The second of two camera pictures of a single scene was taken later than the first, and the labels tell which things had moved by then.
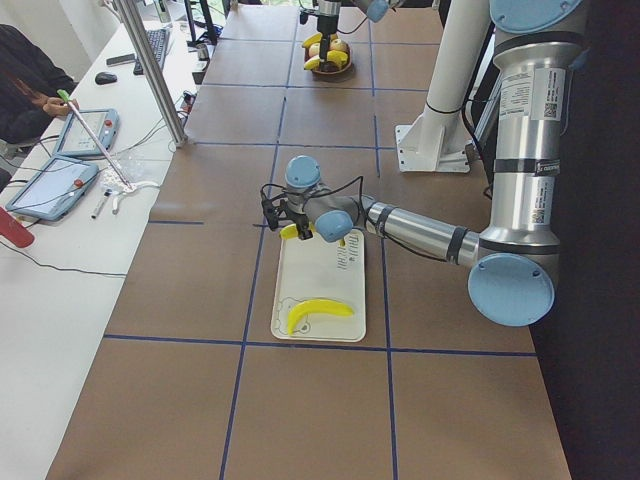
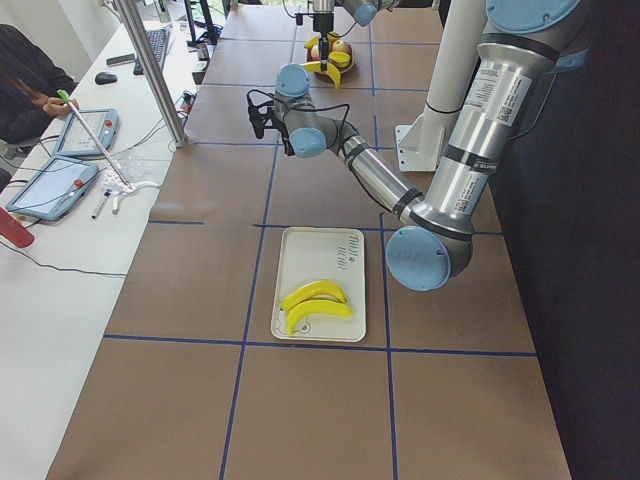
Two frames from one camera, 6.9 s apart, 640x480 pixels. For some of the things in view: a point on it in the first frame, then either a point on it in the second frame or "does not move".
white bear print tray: [315, 269] does not move
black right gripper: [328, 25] does not move
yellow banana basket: [332, 56] to [315, 66]
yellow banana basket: [291, 231] to [314, 289]
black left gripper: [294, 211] to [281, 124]
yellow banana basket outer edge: [312, 39] does not move
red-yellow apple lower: [337, 45] does not move
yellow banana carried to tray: [315, 306] does not move
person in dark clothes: [34, 89] does not move
